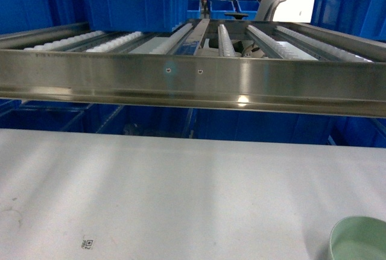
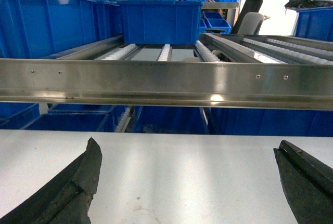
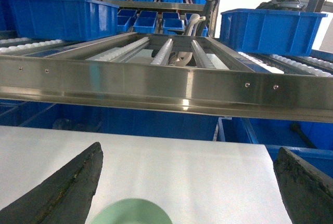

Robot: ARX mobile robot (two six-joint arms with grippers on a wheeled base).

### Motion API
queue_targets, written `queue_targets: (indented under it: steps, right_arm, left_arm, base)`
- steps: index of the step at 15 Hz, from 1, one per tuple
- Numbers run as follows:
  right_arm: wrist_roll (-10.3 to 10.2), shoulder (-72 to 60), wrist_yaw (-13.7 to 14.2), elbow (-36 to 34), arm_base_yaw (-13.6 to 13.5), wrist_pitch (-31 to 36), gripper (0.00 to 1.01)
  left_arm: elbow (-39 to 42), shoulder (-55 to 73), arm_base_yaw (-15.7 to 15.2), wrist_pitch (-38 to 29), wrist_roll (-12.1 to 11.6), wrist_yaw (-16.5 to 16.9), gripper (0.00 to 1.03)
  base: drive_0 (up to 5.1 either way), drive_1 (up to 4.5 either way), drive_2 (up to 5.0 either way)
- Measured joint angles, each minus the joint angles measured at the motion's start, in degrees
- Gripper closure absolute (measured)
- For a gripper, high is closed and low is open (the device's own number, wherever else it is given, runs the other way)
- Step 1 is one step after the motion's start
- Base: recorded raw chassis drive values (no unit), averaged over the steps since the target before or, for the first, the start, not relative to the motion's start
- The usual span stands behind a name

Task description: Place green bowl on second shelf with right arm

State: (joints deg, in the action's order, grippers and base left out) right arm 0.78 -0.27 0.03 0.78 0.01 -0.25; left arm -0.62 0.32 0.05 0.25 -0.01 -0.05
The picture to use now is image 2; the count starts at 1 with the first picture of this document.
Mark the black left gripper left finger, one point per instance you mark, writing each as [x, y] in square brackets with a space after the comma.
[67, 197]

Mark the blue bin far right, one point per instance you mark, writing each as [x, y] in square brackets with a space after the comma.
[315, 23]

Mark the large blue bin left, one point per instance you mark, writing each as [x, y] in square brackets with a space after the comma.
[38, 28]

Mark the stainless steel shelf rack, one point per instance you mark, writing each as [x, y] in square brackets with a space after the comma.
[268, 85]

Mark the blue bin centre on rollers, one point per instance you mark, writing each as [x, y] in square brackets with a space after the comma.
[160, 22]

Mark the grey office chair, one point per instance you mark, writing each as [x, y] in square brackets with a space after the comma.
[249, 21]

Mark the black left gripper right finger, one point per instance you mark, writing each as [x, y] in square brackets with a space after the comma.
[306, 183]

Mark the blue bin lower left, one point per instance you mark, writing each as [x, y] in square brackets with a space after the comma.
[78, 117]

